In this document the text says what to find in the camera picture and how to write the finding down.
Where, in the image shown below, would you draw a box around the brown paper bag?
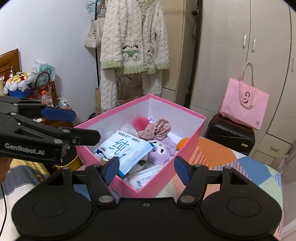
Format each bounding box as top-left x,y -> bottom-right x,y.
94,87 -> 103,115

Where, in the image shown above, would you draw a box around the purple plush toy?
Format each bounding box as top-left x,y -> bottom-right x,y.
148,137 -> 178,165

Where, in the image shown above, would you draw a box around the beige tall cabinet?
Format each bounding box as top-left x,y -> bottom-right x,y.
159,0 -> 199,108

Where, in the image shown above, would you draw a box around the bouquet in blue bucket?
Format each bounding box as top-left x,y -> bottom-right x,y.
3,66 -> 33,97

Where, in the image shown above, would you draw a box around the black metal clothes rack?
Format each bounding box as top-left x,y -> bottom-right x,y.
87,0 -> 201,109

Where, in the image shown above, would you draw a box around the red strawberry plush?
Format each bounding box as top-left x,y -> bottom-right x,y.
133,116 -> 151,132

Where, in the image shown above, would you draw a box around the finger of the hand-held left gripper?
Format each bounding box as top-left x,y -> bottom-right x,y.
14,116 -> 101,147
0,96 -> 77,122

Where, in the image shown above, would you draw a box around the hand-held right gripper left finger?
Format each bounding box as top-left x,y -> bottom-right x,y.
35,156 -> 121,207

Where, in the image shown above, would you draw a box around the wooden headboard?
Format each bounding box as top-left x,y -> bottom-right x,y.
0,48 -> 19,93

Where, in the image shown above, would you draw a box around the black cable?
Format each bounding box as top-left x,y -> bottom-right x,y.
0,183 -> 7,234

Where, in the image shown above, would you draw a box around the black suitcase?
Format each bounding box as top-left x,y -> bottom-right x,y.
206,113 -> 255,156

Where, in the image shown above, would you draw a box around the cream canvas bag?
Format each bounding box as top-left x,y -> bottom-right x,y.
84,17 -> 104,49

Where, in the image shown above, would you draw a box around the yellow grey bedsheet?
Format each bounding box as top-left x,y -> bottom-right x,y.
0,158 -> 50,232

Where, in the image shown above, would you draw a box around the white fluffy item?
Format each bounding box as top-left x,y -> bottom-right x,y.
105,123 -> 137,139

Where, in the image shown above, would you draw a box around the blue wet wipes pack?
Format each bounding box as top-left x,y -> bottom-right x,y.
96,130 -> 154,178

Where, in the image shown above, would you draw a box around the yellow bin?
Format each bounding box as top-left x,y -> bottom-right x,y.
53,153 -> 81,172

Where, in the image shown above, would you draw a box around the white tissue pack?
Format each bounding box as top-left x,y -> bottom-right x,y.
126,164 -> 163,192

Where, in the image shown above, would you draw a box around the pink tote bag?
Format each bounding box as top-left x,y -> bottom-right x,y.
218,62 -> 270,130

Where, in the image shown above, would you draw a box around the brown woven handbag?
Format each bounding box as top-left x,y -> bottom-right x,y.
32,72 -> 57,102

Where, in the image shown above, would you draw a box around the blue wire hangers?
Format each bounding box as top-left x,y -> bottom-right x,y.
86,0 -> 108,18

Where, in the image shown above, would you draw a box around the orange capped bottle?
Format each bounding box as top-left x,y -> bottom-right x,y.
41,91 -> 52,106

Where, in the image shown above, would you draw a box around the pink cardboard box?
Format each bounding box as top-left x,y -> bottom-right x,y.
73,94 -> 207,198

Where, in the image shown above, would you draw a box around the small green white packet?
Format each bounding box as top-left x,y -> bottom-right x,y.
57,97 -> 71,109

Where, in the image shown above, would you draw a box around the pink floral scrunchie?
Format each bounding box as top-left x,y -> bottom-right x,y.
135,118 -> 172,140

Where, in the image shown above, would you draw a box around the grey wardrobe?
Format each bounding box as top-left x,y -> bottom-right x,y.
190,0 -> 296,172

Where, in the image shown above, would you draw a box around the patchwork blanket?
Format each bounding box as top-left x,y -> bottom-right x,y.
157,136 -> 284,241

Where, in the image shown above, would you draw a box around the cream fluffy robe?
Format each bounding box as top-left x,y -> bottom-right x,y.
99,0 -> 170,112

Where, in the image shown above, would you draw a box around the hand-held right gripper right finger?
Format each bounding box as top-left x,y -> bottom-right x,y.
173,156 -> 262,207

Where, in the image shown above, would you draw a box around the orange round puff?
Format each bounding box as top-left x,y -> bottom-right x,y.
177,137 -> 190,150

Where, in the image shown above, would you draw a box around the clear plastic bag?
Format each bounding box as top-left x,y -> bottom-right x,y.
31,58 -> 56,80

